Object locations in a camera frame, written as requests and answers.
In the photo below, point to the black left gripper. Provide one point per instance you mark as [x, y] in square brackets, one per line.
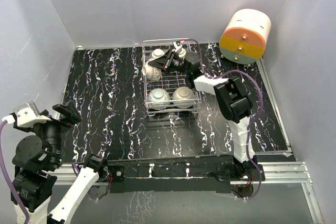
[71, 115]

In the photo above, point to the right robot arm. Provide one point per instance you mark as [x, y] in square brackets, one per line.
[233, 101]

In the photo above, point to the red patterned bowl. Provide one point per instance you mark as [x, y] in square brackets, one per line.
[158, 99]

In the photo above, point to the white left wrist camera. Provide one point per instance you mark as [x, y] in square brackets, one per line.
[26, 116]

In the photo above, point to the orange yellow cylindrical drawer cabinet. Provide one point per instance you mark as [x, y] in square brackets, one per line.
[245, 37]

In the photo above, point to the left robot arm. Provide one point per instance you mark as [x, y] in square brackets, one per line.
[39, 154]

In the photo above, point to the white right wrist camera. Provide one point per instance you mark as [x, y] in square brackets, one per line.
[178, 49]

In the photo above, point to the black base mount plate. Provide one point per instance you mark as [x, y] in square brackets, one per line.
[221, 177]

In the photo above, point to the green patterned bowl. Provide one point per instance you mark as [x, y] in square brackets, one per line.
[183, 97]

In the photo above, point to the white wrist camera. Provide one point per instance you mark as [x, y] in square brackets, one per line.
[26, 116]
[178, 49]

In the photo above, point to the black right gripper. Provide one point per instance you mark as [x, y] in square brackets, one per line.
[164, 62]

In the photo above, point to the purple striped bowl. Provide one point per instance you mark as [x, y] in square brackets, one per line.
[157, 54]

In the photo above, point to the white brown lattice bowl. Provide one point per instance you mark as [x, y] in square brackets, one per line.
[151, 73]

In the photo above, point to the white wire dish rack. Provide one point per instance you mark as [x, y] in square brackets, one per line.
[168, 82]

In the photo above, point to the aluminium frame rail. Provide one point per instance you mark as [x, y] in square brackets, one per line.
[275, 172]

